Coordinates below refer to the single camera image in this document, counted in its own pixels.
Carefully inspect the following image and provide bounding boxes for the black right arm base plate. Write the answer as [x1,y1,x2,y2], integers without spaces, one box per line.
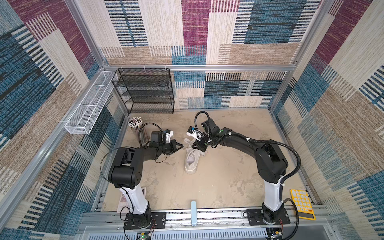
[244,207,291,226]

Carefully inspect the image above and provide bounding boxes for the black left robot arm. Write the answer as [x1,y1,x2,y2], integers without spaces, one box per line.
[108,130,184,226]

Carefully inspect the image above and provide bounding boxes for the pink white flat device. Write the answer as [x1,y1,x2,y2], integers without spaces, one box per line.
[117,185,149,215]

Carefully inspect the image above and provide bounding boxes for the white canvas sneaker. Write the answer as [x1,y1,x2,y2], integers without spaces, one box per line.
[184,138,204,174]

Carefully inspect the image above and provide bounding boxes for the yellow calculator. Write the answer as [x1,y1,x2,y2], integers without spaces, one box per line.
[290,189,316,221]

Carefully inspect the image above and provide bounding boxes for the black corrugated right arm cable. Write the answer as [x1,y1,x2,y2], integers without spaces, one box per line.
[194,110,302,184]

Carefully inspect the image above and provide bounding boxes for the black wire mesh shelf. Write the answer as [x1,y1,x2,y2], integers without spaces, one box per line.
[112,68,175,114]

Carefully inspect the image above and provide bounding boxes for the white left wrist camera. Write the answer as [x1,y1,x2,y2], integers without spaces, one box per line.
[163,129,174,143]

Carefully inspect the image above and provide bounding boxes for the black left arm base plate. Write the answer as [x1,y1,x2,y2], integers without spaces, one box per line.
[124,212,167,230]

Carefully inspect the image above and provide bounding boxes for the light blue handle bar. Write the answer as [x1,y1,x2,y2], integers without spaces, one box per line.
[191,201,198,227]

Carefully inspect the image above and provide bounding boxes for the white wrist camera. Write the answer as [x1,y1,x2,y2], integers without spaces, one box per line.
[187,126,203,142]
[163,129,174,143]

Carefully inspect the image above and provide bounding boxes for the clear tube of coloured pencils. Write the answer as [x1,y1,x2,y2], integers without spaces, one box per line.
[128,117,148,144]

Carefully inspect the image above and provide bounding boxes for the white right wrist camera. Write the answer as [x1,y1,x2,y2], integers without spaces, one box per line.
[187,126,203,142]

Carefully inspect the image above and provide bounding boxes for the white wire mesh basket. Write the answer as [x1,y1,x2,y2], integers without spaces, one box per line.
[65,72,115,135]

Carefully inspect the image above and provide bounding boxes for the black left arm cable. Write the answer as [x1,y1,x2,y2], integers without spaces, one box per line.
[137,122,164,148]

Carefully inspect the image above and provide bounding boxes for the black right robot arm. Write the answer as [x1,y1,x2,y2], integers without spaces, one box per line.
[187,120,289,224]

